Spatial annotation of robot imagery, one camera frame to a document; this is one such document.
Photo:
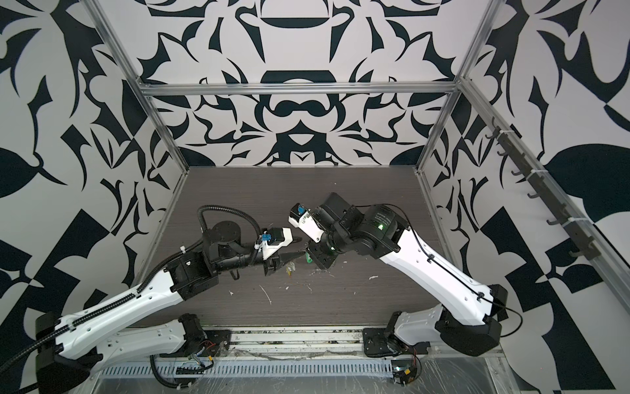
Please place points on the black wall hook rail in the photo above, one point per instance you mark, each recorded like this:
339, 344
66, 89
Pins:
546, 189

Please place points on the small green circuit board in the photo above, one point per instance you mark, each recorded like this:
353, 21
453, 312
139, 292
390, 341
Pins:
405, 371

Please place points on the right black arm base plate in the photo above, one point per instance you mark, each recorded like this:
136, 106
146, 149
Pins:
376, 344

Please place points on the white slotted cable duct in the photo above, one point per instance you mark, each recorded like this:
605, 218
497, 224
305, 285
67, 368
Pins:
230, 369

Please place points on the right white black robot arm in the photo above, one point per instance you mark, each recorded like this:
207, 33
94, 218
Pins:
465, 316

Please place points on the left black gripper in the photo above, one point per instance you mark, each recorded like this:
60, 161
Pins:
276, 259

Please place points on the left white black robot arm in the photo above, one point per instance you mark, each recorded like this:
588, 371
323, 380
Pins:
74, 347

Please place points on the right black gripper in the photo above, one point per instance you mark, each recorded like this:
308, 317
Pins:
324, 258

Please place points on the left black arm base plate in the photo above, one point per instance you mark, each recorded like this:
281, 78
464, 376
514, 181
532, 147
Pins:
210, 343

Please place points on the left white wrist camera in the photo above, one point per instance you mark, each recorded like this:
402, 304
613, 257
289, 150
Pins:
272, 240

